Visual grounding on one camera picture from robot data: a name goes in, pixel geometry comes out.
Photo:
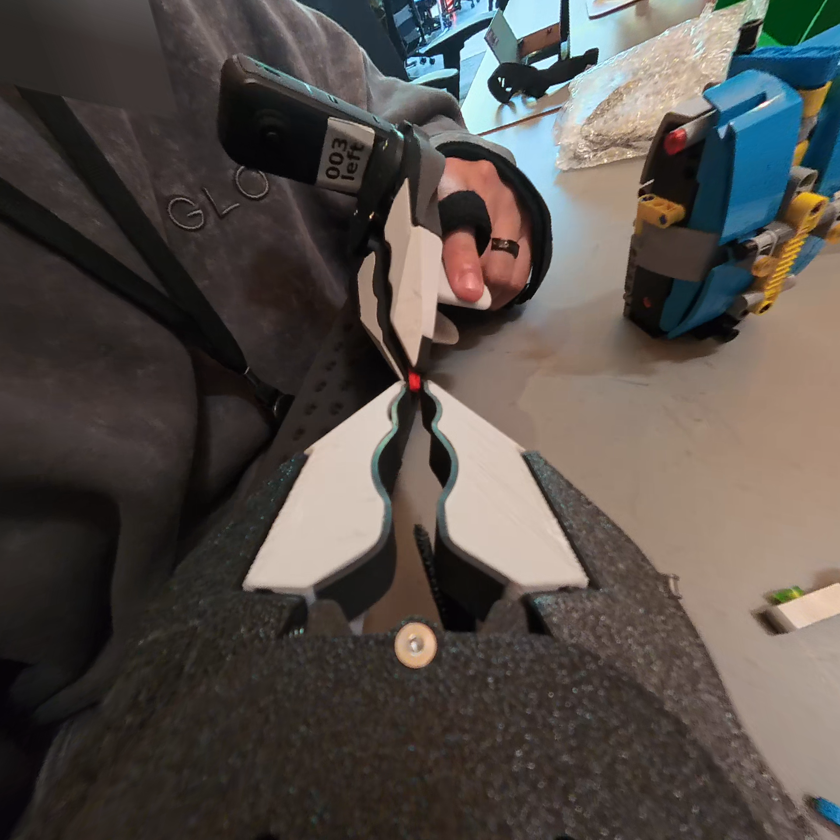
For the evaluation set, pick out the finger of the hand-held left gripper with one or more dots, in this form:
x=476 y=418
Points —
x=413 y=275
x=367 y=308

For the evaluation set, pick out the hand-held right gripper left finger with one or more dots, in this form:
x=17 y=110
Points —
x=315 y=518

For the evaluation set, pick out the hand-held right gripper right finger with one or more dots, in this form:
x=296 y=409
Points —
x=512 y=525

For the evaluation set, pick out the grey angled beam assembly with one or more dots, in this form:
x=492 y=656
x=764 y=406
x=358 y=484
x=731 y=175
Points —
x=810 y=613

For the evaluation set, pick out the grey desk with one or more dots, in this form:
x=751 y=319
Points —
x=623 y=459

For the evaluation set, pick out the person's left hand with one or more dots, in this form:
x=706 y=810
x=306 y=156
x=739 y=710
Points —
x=499 y=197

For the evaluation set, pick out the black perforated pad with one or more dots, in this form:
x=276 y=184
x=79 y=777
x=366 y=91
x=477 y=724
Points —
x=328 y=394

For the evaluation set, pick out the black office chair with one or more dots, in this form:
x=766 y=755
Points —
x=446 y=39

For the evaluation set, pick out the clear plastic bag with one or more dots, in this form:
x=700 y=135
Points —
x=623 y=111

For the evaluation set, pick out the blue toy brick robot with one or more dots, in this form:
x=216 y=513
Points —
x=741 y=197

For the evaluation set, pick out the pile of loose brick pieces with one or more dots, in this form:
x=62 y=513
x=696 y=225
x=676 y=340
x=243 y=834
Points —
x=825 y=808

